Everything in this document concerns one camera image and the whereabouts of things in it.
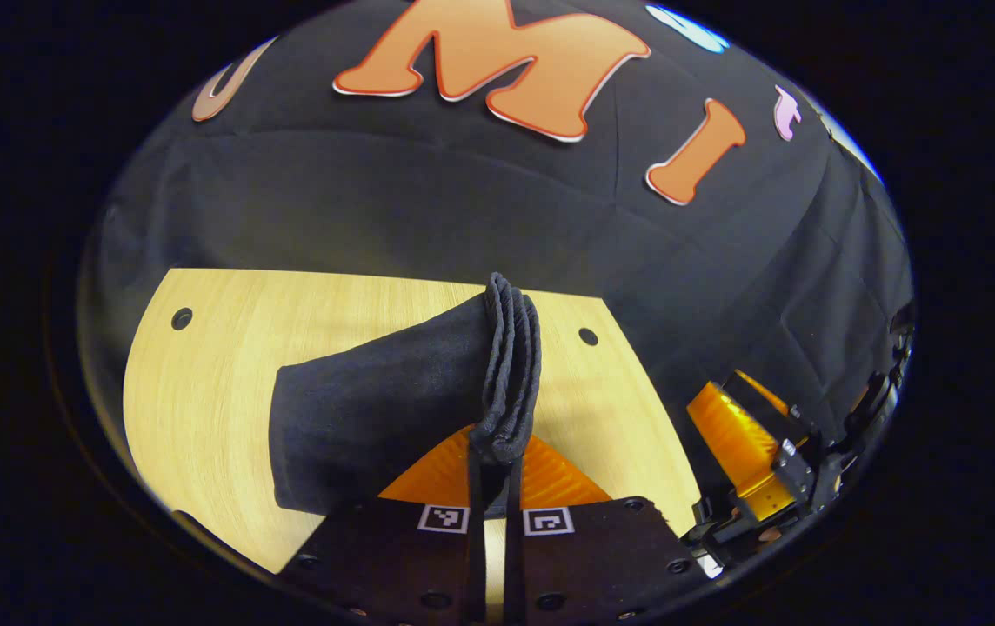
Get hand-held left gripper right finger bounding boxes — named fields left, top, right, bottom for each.
left=502, top=435, right=707, bottom=625

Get dark blue jeans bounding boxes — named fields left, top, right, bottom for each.
left=269, top=272, right=544, bottom=523

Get black backdrop cloth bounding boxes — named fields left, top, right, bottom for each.
left=80, top=0, right=916, bottom=557

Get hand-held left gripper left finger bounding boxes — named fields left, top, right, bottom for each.
left=278, top=426, right=488, bottom=625

